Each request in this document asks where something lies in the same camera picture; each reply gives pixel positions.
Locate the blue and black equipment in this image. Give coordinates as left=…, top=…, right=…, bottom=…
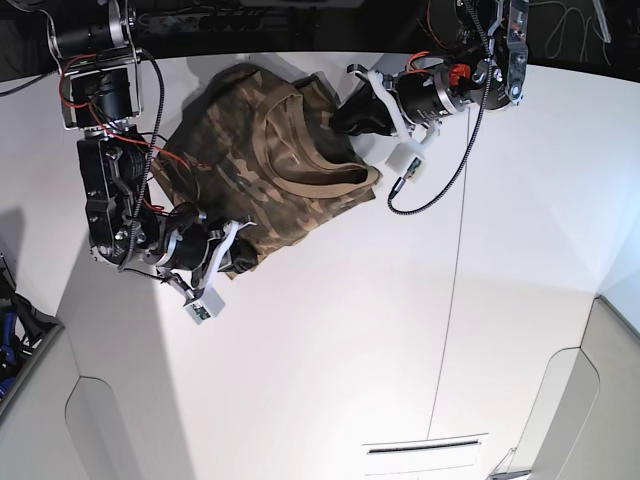
left=1, top=254, right=63, bottom=408

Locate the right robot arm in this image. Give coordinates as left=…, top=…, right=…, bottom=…
left=40, top=1, right=257, bottom=299

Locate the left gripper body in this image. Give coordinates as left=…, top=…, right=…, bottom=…
left=347, top=57, right=473, bottom=159

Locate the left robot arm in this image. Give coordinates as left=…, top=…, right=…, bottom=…
left=331, top=1, right=529, bottom=157

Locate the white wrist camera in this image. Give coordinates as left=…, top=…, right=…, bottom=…
left=184, top=287, right=225, bottom=325
left=384, top=144, right=426, bottom=183

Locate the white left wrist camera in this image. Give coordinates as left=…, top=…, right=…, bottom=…
left=384, top=144, right=426, bottom=183

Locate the black braided cable loop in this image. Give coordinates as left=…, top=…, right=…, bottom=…
left=387, top=0, right=496, bottom=216

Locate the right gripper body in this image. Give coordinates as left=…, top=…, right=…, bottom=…
left=157, top=216, right=255, bottom=300

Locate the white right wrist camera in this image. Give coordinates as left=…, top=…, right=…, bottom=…
left=184, top=287, right=225, bottom=325

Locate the camouflage T-shirt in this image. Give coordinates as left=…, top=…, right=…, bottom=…
left=152, top=63, right=382, bottom=263

